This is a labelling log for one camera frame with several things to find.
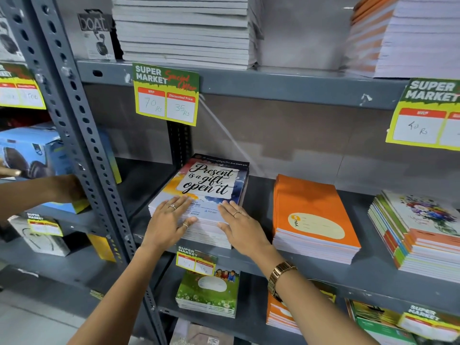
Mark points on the stack of orange white notebooks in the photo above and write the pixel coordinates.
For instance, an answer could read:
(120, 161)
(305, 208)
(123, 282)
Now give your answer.
(284, 316)

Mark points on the person's right hand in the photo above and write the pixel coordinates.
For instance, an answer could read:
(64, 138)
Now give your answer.
(244, 231)

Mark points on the person's left thumb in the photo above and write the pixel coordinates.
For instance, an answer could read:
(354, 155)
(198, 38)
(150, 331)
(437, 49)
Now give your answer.
(187, 223)

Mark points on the white neckband earphone box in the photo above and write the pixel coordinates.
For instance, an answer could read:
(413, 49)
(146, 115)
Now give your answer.
(39, 242)

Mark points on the person's right forearm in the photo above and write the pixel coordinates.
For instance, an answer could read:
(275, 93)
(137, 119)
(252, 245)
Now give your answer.
(316, 312)

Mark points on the another person's forearm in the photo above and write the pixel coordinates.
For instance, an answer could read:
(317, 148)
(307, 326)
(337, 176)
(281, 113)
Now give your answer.
(32, 193)

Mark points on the grey cover notebook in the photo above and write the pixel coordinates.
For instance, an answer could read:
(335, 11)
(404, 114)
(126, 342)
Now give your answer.
(197, 335)

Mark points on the stack of green meadow notebooks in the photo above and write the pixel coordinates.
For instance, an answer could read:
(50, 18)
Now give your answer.
(210, 292)

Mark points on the gold wristwatch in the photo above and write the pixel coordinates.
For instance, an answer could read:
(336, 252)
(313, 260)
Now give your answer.
(278, 276)

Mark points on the blue headphone box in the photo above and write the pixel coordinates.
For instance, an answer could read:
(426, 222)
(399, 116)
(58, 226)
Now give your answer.
(32, 150)

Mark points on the grey metal shelf rack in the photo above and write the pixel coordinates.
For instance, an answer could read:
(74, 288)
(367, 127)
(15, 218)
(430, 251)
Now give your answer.
(287, 86)

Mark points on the person's left forearm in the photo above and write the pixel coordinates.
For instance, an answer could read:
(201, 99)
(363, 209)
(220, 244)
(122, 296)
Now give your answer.
(122, 294)

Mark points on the stack of orange cover notebooks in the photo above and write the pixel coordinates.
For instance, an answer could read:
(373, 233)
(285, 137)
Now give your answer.
(309, 211)

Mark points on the person's left hand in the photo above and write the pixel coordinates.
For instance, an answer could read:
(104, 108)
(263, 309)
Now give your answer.
(163, 226)

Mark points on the green yellow price tag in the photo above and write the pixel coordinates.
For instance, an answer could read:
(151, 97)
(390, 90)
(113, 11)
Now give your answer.
(165, 93)
(196, 260)
(45, 224)
(424, 114)
(429, 321)
(19, 87)

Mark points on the clear plastic strip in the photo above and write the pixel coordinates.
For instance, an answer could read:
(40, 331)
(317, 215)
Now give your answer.
(230, 136)

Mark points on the stack of script cover notebooks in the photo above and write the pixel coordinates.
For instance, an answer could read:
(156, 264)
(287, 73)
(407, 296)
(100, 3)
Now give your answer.
(212, 183)

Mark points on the stack of green cover notebooks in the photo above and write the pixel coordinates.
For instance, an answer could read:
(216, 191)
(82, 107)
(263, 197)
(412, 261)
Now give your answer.
(377, 325)

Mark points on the stack of floral cover notebooks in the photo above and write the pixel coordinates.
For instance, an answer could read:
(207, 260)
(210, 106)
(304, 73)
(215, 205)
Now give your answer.
(420, 233)

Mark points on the stack of white edged notebooks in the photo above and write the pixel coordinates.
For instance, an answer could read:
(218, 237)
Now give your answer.
(187, 28)

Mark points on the person's right thumb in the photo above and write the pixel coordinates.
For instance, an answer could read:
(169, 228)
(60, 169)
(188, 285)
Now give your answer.
(224, 229)

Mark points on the white headphone box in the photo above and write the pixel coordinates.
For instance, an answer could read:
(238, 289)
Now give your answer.
(9, 39)

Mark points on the stack of orange spined notebooks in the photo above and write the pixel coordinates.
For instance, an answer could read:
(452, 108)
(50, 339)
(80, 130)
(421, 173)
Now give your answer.
(406, 35)

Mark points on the yellow box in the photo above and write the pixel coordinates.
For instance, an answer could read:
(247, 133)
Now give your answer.
(102, 247)

